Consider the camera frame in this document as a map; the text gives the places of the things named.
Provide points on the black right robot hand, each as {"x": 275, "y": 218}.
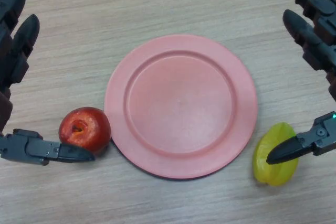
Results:
{"x": 315, "y": 35}

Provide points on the red apple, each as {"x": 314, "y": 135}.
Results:
{"x": 84, "y": 129}

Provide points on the pink round plate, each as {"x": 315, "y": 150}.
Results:
{"x": 180, "y": 106}

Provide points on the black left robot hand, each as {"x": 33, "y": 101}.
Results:
{"x": 15, "y": 58}

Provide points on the yellow starfruit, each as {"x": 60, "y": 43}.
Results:
{"x": 273, "y": 171}

